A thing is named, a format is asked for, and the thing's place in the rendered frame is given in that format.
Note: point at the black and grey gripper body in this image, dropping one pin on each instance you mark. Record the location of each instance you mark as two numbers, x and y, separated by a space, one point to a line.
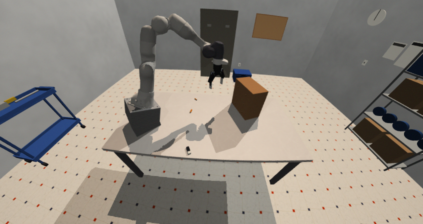
217 68

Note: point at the dark brown chest of drawers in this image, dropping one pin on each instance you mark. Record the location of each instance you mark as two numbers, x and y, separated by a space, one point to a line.
259 95

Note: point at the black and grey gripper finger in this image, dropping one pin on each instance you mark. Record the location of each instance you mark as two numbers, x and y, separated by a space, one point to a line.
211 78
222 76

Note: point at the brown wooden drawer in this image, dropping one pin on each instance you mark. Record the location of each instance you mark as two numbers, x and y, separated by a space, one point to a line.
244 103
239 86
235 102
237 95
247 94
242 111

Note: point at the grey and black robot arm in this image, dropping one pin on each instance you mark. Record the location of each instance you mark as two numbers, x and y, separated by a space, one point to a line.
148 35

